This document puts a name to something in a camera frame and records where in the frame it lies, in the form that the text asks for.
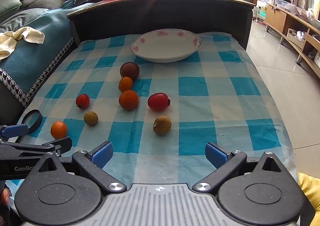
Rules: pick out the teal blanket with houndstooth trim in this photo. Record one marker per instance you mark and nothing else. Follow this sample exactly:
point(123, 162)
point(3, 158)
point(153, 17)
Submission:
point(37, 53)

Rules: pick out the person's yellow clothing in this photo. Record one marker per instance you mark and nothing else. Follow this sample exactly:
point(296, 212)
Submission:
point(310, 188)

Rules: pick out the green cushion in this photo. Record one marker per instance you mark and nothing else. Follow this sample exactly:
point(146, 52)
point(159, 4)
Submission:
point(8, 6)

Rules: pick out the person's left forearm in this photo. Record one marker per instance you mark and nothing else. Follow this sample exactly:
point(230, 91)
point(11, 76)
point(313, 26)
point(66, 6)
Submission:
point(3, 194)

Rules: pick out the dark red round tomato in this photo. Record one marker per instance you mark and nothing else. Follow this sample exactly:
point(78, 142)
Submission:
point(129, 70)

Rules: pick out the small orange tangerine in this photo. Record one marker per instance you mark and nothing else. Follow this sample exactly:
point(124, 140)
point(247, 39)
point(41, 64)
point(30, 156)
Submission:
point(125, 84)

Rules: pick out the large red cherry tomato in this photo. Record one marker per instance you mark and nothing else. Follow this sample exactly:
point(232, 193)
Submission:
point(157, 101)

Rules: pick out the small red cherry tomato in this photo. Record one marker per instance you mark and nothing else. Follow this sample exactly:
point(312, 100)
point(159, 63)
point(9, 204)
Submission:
point(82, 101)

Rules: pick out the cream towel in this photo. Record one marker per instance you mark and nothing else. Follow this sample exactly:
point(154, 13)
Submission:
point(25, 35)

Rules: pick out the grey sofa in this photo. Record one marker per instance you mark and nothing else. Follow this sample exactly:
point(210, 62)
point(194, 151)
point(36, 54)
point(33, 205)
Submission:
point(7, 111)

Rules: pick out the small brown kiwi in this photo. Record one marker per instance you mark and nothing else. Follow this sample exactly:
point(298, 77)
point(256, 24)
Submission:
point(90, 118)

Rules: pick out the white floral rim plate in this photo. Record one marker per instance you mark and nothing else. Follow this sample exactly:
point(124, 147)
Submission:
point(165, 46)

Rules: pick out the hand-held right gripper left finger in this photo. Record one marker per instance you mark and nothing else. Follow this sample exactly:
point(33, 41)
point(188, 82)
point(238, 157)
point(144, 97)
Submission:
point(102, 156)

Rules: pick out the blue white checkered cloth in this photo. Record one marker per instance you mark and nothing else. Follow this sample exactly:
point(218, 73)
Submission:
point(195, 86)

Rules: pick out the large orange tangerine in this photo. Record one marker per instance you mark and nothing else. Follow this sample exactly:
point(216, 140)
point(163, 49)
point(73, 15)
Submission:
point(128, 99)

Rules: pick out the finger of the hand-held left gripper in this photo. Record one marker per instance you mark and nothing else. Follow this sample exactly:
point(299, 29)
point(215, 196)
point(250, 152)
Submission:
point(13, 130)
point(62, 144)

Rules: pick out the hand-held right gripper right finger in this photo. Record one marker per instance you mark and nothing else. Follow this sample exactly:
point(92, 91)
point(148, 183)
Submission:
point(216, 157)

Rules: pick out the wooden media cabinet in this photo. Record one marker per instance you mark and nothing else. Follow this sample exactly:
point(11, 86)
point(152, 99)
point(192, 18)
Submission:
point(277, 18)

